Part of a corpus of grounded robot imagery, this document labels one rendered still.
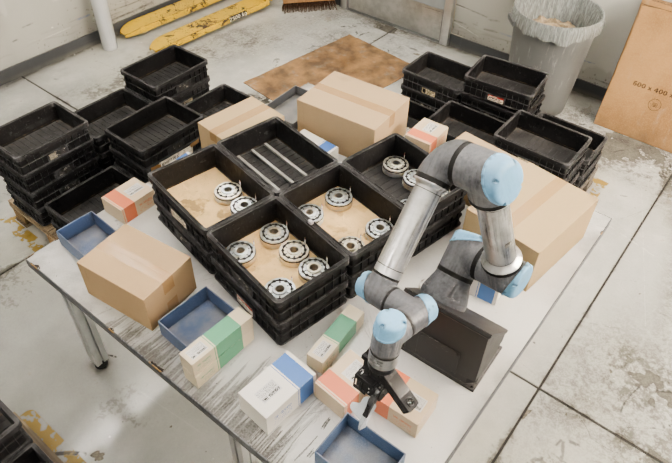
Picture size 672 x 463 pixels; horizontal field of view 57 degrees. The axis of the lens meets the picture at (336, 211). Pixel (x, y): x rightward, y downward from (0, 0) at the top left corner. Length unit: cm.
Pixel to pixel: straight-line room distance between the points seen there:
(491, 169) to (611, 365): 180
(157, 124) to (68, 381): 134
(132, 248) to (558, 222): 147
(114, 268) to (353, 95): 128
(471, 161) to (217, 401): 104
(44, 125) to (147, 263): 160
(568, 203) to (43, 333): 236
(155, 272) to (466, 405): 106
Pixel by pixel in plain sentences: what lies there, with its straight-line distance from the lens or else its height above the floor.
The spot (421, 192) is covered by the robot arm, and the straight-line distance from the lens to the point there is 159.
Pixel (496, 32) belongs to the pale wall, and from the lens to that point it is 501.
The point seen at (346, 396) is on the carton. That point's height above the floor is 78.
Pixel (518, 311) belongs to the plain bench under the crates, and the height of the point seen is 70.
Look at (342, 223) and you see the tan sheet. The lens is 225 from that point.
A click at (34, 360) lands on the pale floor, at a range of 314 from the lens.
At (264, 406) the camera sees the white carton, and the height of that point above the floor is 79.
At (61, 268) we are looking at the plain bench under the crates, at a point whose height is 70.
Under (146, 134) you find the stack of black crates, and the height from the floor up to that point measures 49.
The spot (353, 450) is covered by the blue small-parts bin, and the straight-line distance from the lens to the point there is 188.
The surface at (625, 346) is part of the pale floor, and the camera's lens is 324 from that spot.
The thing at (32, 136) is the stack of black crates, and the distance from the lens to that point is 354.
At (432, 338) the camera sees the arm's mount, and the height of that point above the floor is 84.
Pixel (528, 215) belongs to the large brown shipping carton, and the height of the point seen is 90.
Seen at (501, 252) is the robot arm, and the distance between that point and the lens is 174.
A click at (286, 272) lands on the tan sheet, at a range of 209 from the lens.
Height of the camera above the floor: 239
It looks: 43 degrees down
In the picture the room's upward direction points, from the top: 2 degrees clockwise
